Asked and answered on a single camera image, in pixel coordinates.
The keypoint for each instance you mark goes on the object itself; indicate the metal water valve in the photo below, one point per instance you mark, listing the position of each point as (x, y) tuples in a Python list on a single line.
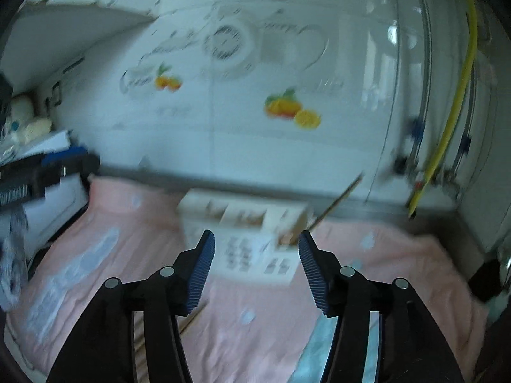
[(409, 171), (451, 183)]

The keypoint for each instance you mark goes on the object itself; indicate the white countertop appliance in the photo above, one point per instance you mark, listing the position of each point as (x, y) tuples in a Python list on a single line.
[(60, 203)]

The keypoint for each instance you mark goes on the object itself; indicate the white wall cabinet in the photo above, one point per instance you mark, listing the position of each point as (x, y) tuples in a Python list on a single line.
[(60, 36)]

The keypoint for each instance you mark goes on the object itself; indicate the pink printed blanket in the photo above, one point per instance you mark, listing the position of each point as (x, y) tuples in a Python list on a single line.
[(259, 319)]

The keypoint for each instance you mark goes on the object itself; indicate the shiny metal fixture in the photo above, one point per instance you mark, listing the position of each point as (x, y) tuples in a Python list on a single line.
[(505, 261)]

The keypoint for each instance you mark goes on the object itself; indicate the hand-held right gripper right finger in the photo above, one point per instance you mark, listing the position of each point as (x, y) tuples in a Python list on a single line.
[(311, 271)]

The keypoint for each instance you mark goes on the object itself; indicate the wooden chopstick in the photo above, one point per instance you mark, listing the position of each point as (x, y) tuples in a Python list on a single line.
[(339, 199)]

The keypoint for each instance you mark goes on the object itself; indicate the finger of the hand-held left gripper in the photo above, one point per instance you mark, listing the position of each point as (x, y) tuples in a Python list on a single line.
[(76, 165)]

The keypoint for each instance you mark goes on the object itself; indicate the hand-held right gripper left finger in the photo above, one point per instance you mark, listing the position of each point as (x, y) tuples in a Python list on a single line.
[(201, 271)]

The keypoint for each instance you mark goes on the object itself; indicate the white utensil holder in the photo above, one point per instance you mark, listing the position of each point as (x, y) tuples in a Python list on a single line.
[(247, 247)]

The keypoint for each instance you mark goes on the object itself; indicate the beige kitchen appliance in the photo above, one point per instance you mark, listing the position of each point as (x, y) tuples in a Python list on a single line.
[(28, 123)]

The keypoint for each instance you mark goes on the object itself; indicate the wall socket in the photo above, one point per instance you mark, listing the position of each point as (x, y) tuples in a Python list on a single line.
[(56, 92)]

